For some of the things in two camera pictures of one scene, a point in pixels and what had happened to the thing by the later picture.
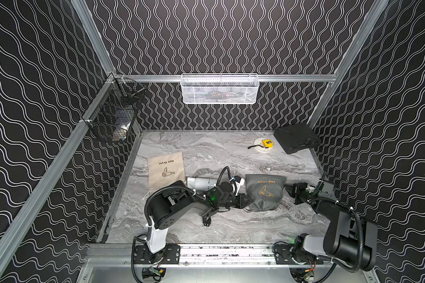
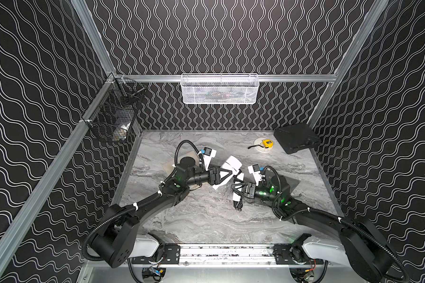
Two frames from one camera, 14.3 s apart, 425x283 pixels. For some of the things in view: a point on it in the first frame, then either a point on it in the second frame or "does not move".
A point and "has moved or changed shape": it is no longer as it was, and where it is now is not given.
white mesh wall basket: [220, 88] does not move
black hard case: [296, 138] does not move
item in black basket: [120, 133] does not move
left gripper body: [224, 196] → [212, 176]
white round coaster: [261, 148] does not move
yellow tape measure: [268, 143] does not move
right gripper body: [301, 194] → [261, 193]
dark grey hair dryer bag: [265, 191] has moved or changed shape
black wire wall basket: [111, 117] does not move
